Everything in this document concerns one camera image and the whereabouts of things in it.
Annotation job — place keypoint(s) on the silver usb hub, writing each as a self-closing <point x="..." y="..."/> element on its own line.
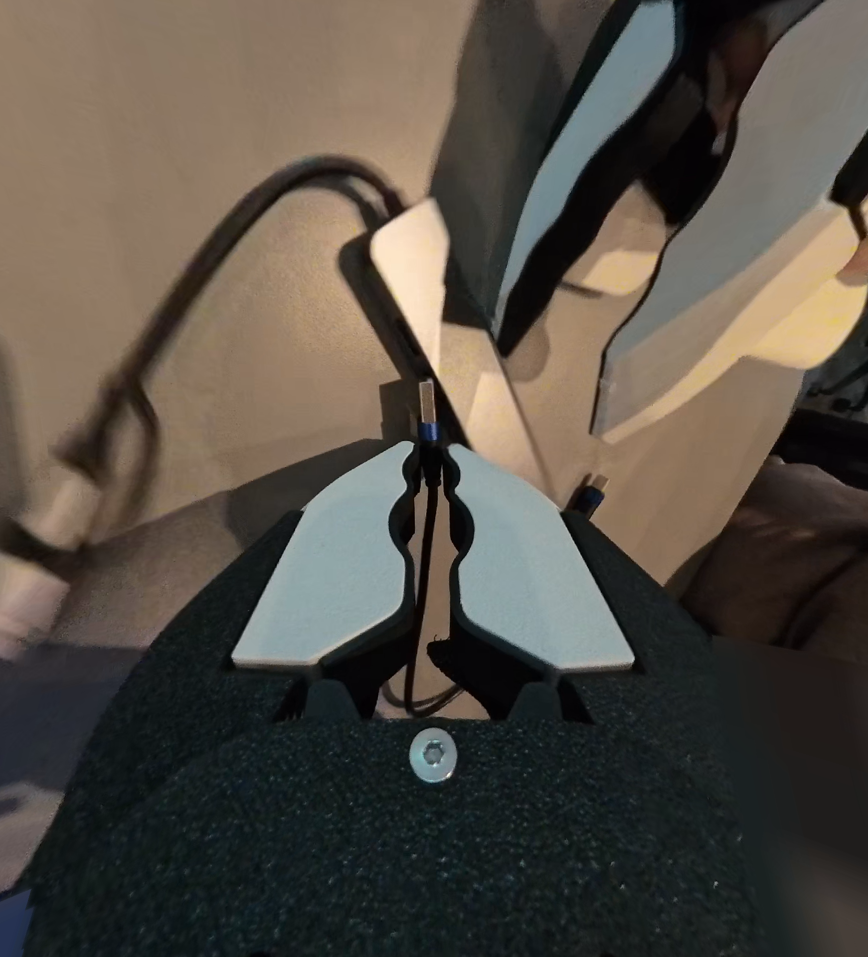
<point x="419" y="284"/>

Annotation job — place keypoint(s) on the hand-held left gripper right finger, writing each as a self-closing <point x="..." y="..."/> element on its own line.
<point x="538" y="583"/>

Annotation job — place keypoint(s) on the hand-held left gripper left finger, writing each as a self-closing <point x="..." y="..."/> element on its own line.
<point x="329" y="576"/>

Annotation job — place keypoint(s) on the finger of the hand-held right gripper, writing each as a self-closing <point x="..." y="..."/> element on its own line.
<point x="591" y="149"/>
<point x="763" y="284"/>

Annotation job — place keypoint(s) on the white cylindrical adapter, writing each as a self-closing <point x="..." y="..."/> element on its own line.
<point x="22" y="576"/>

